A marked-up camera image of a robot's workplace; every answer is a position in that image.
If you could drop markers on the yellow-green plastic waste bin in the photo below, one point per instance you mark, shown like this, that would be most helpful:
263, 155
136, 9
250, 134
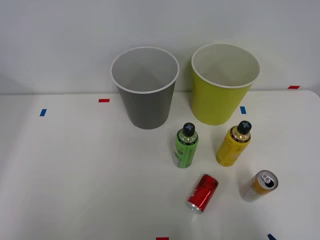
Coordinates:
212, 105

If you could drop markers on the orange and silver drink can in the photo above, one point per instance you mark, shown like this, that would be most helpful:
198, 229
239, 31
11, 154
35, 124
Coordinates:
257, 190

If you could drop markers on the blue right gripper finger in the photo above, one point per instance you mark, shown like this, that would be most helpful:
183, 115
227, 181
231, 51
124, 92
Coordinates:
271, 237

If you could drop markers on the yellow label plastic bottle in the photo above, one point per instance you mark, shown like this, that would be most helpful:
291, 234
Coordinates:
231, 150

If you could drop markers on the green label plastic bottle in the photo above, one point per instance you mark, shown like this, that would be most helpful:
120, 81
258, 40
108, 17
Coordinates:
185, 152

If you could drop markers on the red drink can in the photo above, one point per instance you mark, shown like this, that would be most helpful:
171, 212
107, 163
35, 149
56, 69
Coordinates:
202, 192

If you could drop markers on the grey plastic waste bin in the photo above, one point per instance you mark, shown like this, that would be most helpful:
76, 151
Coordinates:
147, 110

